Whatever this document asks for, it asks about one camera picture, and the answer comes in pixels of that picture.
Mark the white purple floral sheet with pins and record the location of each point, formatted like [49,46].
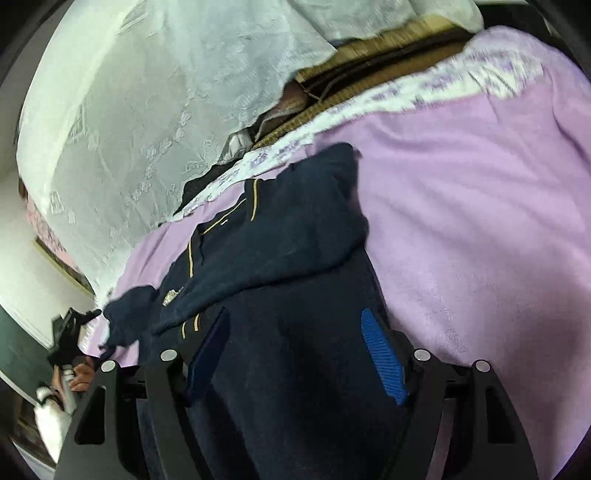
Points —
[415,87]

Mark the white plastic bag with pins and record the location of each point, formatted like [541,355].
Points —
[236,145]

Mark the purple bed sheet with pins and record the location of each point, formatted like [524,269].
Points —
[471,194]

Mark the pink patterned framed picture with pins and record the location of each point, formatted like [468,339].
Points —
[55,244]

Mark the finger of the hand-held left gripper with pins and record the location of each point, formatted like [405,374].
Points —
[87,315]

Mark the navy knit sweater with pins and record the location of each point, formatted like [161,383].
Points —
[286,258]

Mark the person's left hand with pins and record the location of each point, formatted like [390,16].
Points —
[82,374]

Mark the grey zipped cloth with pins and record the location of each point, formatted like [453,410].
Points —
[279,113]

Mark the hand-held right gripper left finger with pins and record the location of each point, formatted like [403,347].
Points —
[208,355]

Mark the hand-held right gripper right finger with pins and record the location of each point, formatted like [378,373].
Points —
[383,355]

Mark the white lace curtain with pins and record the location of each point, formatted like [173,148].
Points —
[138,115]

